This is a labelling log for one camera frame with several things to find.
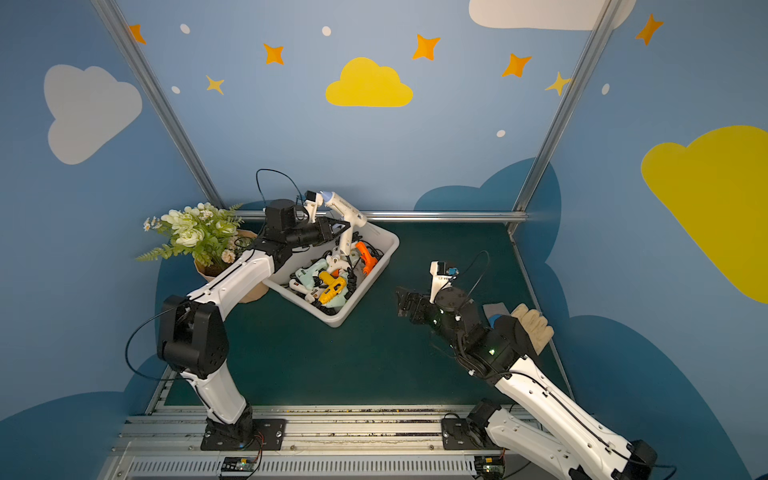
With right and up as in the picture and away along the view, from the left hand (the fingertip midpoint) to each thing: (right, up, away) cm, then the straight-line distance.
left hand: (348, 221), depth 84 cm
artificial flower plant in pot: (-37, -4, -5) cm, 38 cm away
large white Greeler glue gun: (+1, +1, +1) cm, 2 cm away
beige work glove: (+59, -32, +10) cm, 67 cm away
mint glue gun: (-16, -16, +15) cm, 27 cm away
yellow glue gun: (-6, -20, +10) cm, 23 cm away
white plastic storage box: (+9, -5, +21) cm, 23 cm away
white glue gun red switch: (-14, -22, +12) cm, 29 cm away
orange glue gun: (+4, -11, +21) cm, 24 cm away
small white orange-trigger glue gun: (-7, -13, +17) cm, 23 cm away
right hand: (+18, -17, -13) cm, 28 cm away
